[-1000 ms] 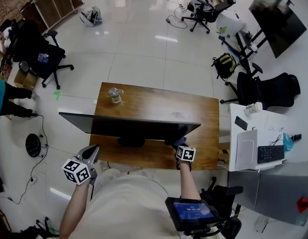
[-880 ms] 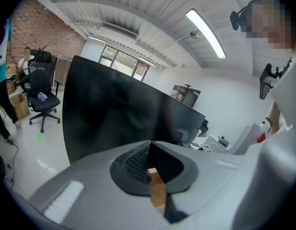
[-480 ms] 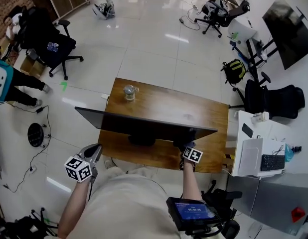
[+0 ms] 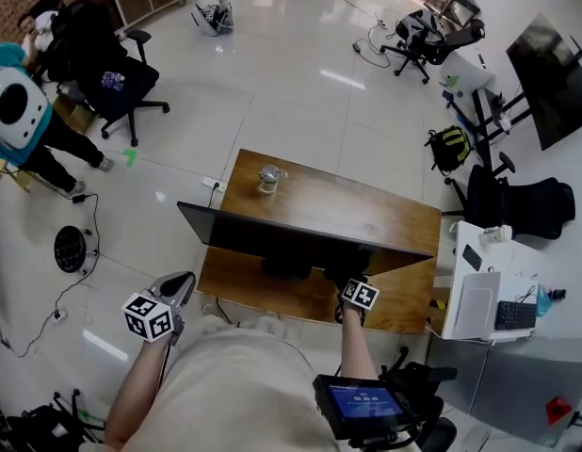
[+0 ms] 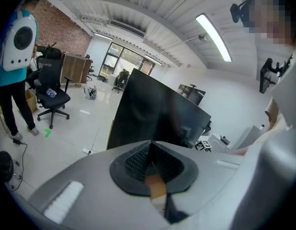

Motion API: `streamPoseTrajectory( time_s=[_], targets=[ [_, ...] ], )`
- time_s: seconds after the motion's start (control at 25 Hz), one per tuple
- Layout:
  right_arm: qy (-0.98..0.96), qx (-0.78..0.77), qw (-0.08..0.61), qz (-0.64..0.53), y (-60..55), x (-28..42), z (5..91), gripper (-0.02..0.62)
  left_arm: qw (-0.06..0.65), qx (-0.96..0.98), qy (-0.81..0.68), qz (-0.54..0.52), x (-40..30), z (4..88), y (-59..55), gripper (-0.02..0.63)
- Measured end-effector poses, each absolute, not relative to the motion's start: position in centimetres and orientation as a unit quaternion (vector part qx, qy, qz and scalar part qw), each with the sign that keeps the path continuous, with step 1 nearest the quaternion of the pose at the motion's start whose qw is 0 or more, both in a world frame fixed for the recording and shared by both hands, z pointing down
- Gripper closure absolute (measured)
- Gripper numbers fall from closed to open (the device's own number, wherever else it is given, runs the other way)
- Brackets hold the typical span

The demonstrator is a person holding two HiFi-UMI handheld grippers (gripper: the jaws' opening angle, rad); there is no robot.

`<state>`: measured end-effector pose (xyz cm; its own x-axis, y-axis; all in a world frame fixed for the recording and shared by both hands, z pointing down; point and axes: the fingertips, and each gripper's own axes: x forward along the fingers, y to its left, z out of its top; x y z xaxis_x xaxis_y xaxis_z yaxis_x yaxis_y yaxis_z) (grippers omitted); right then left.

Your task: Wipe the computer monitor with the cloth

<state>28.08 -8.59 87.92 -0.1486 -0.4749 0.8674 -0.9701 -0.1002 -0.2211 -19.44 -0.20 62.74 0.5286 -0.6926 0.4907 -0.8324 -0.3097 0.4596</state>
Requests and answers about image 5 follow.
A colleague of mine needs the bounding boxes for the cardboard box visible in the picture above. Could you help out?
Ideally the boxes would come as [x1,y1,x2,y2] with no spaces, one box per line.
[24,89,38,114]

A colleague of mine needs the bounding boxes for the white dome backpack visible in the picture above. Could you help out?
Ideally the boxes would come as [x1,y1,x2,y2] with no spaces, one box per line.
[0,13,38,72]
[84,84,98,101]

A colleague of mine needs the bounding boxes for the person's head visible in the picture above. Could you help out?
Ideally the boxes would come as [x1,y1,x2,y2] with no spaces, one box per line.
[248,0,296,48]

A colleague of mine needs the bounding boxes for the black power cable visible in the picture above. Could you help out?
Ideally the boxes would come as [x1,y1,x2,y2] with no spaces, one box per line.
[9,138,28,192]

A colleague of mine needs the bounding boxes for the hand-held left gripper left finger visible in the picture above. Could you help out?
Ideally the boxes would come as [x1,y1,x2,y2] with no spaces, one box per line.
[28,140,172,230]

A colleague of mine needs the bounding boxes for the black computer monitor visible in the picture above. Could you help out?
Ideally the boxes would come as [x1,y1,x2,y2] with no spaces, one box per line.
[106,68,212,150]

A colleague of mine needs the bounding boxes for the white ceiling air conditioner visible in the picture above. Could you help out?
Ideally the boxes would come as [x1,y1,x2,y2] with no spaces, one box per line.
[109,20,147,38]

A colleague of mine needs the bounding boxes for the black head-mounted camera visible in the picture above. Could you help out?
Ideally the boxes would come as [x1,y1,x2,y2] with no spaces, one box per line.
[229,0,255,29]

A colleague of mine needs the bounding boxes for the large black television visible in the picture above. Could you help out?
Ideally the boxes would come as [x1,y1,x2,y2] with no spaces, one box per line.
[177,84,206,107]

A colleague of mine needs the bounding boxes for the dark wooden cabinet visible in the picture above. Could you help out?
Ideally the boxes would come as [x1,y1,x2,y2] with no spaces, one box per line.
[80,58,93,82]

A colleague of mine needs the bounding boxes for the operator in white shirt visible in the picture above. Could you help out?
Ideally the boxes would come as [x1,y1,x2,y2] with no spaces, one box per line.
[270,46,296,134]

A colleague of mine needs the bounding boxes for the black framed glass doors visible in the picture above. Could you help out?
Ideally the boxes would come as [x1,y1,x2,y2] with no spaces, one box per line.
[99,41,155,78]

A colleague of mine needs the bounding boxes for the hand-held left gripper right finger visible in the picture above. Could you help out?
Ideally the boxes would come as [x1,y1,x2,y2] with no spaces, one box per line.
[151,140,246,230]

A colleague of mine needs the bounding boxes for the light wooden cabinet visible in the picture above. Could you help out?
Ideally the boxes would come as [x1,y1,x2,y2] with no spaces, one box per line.
[60,52,88,88]

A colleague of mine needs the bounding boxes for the long ceiling light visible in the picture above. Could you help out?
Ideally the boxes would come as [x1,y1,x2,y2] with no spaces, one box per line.
[144,54,163,66]
[94,32,114,41]
[195,12,233,63]

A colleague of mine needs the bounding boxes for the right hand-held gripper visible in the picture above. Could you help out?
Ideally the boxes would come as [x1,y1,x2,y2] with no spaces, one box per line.
[194,139,213,152]

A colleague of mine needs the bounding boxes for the black office chair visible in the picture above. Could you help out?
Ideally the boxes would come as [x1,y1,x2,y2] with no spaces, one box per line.
[85,54,95,81]
[34,47,73,129]

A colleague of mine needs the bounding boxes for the round black floor light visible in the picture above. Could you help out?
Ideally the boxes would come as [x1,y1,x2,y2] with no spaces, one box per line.
[0,150,22,184]

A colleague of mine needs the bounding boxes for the grey partition panel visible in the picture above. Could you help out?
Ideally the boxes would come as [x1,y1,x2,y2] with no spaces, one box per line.
[230,125,267,153]

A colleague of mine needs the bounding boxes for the black gaming chair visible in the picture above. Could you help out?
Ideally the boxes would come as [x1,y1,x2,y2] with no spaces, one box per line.
[111,68,131,93]

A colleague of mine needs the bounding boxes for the person's right forearm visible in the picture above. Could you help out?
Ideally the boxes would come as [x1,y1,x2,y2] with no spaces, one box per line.
[264,97,282,129]

